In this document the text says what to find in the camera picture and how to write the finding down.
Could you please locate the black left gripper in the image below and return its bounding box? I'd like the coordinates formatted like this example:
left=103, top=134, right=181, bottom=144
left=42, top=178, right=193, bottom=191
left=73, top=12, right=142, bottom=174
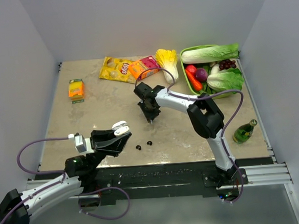
left=84, top=126, right=134, bottom=170

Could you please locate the white earbud charging case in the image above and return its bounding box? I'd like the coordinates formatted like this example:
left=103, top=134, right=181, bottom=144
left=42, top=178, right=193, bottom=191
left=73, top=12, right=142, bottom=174
left=112, top=121, right=130, bottom=137

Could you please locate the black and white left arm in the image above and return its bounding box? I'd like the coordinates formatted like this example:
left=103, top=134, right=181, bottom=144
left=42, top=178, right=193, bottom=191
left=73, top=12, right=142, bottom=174
left=0, top=125, right=132, bottom=224

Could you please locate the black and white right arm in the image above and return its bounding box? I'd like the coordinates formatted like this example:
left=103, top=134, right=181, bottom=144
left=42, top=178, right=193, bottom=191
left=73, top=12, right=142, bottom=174
left=134, top=82, right=245, bottom=185

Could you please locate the orange pink snack box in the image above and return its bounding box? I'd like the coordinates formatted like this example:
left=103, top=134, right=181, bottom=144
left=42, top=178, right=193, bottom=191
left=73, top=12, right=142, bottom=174
left=128, top=55, right=160, bottom=79

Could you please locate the yellow chips bag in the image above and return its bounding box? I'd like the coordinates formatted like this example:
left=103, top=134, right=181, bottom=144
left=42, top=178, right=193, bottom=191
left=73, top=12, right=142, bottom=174
left=99, top=56, right=136, bottom=83

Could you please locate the yellow white napa cabbage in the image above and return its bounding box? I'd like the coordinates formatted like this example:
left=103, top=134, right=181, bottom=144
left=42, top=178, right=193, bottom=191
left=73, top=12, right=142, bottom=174
left=155, top=49, right=179, bottom=84

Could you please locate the orange red pepper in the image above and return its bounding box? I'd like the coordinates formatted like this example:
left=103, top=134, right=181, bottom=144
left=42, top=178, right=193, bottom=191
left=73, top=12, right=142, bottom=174
left=185, top=69, right=203, bottom=92

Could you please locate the orange yellow sponge pack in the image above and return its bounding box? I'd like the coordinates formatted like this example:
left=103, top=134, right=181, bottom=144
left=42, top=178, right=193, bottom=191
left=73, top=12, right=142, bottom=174
left=68, top=79, right=85, bottom=104

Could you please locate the red apple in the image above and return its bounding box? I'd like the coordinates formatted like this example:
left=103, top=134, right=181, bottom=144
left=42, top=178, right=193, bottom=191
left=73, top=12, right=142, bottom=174
left=185, top=64, right=197, bottom=75

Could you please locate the purple red onion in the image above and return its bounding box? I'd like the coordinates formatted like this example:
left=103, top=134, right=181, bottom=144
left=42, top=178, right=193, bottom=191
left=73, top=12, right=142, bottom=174
left=195, top=68, right=208, bottom=83

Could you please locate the green plastic basket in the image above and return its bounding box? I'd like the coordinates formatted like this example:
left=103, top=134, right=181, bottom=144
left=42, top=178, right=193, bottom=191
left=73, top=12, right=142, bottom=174
left=180, top=57, right=239, bottom=95

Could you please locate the green leafy bok choy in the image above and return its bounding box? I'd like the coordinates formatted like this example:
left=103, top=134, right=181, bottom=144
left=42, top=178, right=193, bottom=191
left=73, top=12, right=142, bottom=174
left=205, top=65, right=244, bottom=95

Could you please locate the purple grapes bunch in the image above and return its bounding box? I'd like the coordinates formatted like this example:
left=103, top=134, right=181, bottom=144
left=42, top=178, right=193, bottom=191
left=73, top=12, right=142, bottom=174
left=219, top=59, right=237, bottom=71

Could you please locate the long green white cabbage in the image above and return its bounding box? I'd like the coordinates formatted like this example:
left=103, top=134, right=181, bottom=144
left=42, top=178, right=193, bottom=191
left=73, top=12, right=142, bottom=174
left=180, top=43, right=239, bottom=64

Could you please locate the green glass bottle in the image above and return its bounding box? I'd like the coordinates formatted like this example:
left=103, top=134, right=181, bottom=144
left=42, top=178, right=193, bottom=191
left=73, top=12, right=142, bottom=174
left=232, top=119, right=258, bottom=144

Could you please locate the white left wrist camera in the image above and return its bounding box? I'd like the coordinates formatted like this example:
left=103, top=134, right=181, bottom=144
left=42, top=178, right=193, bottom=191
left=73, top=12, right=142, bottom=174
left=68, top=133, right=94, bottom=154

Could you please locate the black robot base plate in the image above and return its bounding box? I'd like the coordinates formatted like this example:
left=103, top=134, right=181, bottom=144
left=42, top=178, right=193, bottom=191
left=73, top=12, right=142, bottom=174
left=85, top=161, right=248, bottom=205

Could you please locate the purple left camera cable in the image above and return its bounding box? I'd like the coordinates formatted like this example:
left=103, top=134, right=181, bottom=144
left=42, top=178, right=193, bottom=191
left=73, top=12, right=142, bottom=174
left=0, top=137, right=77, bottom=224

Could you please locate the purple camera cable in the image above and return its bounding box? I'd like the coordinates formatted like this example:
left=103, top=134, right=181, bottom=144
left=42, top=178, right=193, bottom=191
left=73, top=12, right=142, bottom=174
left=133, top=62, right=249, bottom=174
left=0, top=137, right=77, bottom=224

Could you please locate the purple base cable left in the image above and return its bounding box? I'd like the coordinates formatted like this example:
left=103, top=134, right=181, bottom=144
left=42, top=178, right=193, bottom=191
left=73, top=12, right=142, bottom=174
left=77, top=184, right=132, bottom=221

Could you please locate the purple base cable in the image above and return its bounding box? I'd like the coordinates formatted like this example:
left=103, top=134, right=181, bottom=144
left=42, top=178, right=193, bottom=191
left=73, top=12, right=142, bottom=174
left=77, top=184, right=132, bottom=221
left=218, top=161, right=251, bottom=205

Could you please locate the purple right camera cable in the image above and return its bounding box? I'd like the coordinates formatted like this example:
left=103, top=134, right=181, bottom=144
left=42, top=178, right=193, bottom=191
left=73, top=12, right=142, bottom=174
left=133, top=62, right=249, bottom=174

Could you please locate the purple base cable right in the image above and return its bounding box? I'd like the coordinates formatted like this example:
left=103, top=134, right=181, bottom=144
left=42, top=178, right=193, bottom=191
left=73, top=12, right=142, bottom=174
left=218, top=161, right=251, bottom=205

